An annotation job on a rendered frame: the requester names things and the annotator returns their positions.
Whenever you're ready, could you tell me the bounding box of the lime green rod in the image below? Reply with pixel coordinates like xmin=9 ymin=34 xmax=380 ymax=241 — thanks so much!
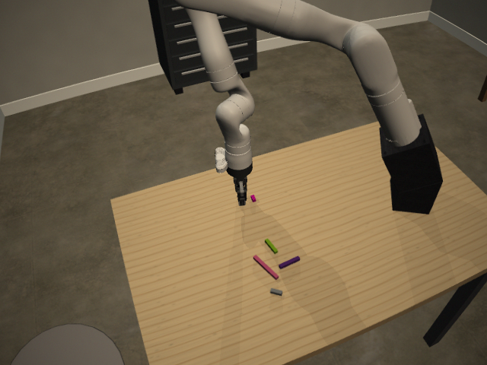
xmin=265 ymin=238 xmax=278 ymax=254

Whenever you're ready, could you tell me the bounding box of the purple rod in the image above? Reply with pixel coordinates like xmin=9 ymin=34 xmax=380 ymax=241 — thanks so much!
xmin=279 ymin=256 xmax=300 ymax=269

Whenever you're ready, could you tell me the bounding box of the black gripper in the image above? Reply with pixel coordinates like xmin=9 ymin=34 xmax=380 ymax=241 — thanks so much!
xmin=226 ymin=162 xmax=253 ymax=206

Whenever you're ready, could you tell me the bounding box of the short grey rod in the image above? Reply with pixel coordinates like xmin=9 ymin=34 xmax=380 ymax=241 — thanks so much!
xmin=270 ymin=288 xmax=282 ymax=296

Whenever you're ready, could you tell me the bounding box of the pink rod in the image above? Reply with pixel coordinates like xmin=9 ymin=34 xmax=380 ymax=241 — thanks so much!
xmin=253 ymin=255 xmax=279 ymax=280

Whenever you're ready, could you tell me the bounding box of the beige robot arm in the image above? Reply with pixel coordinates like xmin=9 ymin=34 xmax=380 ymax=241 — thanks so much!
xmin=174 ymin=0 xmax=422 ymax=173

